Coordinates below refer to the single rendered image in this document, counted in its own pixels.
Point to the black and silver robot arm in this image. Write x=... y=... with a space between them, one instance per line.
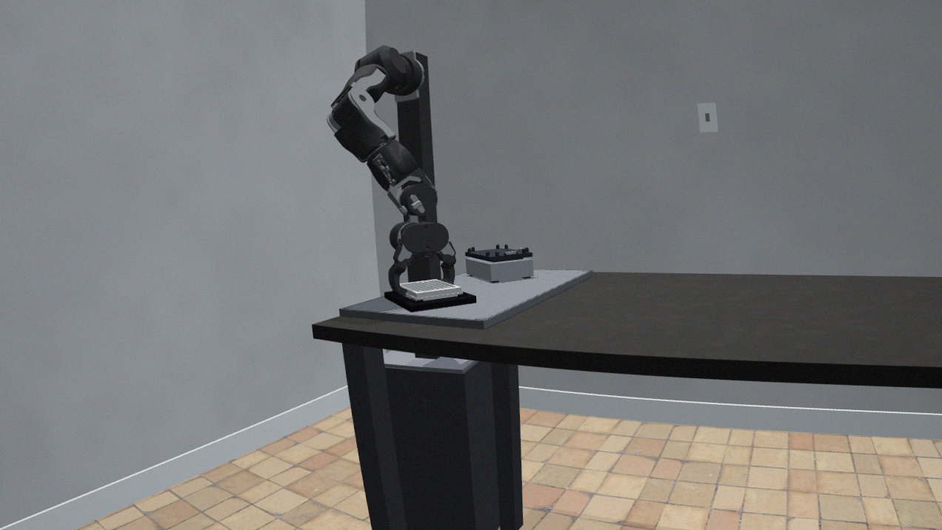
x=364 y=133

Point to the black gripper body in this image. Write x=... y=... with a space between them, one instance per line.
x=419 y=238

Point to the black rectangular frame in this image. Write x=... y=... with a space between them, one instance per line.
x=420 y=305

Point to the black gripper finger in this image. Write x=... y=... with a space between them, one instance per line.
x=447 y=255
x=402 y=258

